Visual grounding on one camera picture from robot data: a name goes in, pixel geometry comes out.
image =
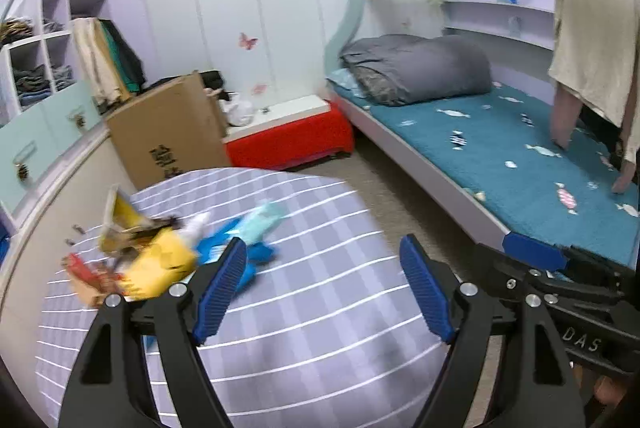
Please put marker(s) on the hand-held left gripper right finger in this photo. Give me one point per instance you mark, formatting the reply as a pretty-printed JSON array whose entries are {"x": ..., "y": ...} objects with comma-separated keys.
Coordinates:
[{"x": 425, "y": 293}]

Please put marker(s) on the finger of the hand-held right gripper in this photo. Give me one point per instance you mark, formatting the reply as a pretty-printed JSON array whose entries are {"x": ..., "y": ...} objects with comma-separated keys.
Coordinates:
[
  {"x": 535, "y": 252},
  {"x": 505, "y": 273}
]

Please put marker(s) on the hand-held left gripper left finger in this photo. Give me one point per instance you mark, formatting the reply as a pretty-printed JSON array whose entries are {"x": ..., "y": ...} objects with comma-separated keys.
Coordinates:
[{"x": 220, "y": 293}]

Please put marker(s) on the blue snack packet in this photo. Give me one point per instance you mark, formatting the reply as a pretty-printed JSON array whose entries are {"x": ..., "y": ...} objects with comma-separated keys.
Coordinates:
[{"x": 255, "y": 255}]

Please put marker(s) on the yellow snack packet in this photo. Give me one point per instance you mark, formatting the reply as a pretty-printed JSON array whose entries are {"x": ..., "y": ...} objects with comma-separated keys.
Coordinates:
[{"x": 160, "y": 263}]

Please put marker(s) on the white dropper bottle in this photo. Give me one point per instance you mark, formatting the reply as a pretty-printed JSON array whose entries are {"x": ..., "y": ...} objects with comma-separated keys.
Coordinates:
[{"x": 195, "y": 225}]

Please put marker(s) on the pale teal packet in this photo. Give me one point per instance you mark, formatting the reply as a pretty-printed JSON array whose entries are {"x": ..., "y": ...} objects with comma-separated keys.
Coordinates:
[{"x": 262, "y": 220}]

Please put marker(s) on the black snack wrapper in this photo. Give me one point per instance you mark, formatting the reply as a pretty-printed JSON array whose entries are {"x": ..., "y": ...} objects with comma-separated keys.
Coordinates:
[{"x": 160, "y": 225}]

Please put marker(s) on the yellow snack bag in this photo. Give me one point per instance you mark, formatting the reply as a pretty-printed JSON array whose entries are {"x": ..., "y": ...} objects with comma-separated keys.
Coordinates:
[{"x": 122, "y": 218}]

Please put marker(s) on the red brown snack wrapper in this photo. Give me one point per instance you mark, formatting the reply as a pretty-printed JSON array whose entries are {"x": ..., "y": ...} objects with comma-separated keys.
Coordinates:
[{"x": 92, "y": 280}]

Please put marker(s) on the person's right hand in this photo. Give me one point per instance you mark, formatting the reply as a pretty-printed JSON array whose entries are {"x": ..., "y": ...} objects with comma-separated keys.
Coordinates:
[{"x": 607, "y": 390}]

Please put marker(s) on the grey checked tablecloth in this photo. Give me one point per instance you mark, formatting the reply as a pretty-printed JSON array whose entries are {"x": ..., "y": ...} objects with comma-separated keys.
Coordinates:
[{"x": 310, "y": 248}]

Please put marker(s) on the blue candy print bedsheet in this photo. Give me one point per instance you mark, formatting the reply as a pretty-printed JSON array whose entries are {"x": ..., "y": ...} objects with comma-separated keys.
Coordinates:
[{"x": 475, "y": 142}]

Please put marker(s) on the large cardboard box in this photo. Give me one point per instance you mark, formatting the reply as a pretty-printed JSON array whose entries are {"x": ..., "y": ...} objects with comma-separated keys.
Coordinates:
[{"x": 170, "y": 132}]

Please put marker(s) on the red skirted white bench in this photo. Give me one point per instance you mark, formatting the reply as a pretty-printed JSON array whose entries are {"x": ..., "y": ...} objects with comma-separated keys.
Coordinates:
[{"x": 290, "y": 140}]

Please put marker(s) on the white plastic bag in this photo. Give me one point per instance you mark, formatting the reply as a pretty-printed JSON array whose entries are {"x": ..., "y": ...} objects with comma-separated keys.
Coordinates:
[{"x": 239, "y": 111}]

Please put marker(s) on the beige low cabinet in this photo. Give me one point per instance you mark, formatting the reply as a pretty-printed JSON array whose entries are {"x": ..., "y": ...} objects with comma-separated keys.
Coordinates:
[{"x": 75, "y": 178}]

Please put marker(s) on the pale pink butterfly sticker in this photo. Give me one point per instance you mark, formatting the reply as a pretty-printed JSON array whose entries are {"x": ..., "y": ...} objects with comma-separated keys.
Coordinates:
[{"x": 259, "y": 88}]

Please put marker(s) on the grey duvet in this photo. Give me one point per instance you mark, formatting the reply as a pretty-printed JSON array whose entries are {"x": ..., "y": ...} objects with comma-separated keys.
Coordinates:
[{"x": 430, "y": 67}]

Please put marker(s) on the black clothes pile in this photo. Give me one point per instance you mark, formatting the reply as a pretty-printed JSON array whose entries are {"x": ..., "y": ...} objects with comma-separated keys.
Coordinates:
[{"x": 214, "y": 80}]

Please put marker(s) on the pine cone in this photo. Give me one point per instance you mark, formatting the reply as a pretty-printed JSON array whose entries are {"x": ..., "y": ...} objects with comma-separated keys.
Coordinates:
[
  {"x": 80, "y": 121},
  {"x": 22, "y": 172}
]

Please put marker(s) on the cream hanging sweater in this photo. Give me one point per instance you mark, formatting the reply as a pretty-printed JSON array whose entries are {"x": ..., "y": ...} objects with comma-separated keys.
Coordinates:
[{"x": 590, "y": 32}]

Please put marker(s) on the blue checked pillow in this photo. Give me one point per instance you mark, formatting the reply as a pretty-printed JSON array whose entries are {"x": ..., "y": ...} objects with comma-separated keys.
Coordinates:
[{"x": 345, "y": 80}]

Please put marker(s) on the green hanging garment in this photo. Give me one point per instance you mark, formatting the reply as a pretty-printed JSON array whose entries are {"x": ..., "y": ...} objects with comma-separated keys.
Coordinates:
[{"x": 119, "y": 52}]

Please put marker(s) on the cream hanging coat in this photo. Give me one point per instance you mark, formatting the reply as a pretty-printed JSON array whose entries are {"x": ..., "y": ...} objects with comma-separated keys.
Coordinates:
[{"x": 97, "y": 62}]

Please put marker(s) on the small folded clothes stack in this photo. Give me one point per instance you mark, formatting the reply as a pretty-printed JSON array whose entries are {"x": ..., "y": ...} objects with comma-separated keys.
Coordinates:
[{"x": 62, "y": 77}]

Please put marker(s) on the grey folded clothes stack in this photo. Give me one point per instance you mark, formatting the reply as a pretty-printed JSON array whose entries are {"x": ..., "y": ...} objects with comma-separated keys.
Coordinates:
[{"x": 32, "y": 80}]

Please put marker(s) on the camouflage clothes pile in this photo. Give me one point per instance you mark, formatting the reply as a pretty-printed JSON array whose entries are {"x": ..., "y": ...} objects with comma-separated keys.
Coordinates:
[{"x": 17, "y": 30}]

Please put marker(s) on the lilac wall shelf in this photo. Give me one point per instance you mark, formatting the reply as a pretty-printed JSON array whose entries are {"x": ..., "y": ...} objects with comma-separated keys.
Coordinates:
[{"x": 490, "y": 7}]

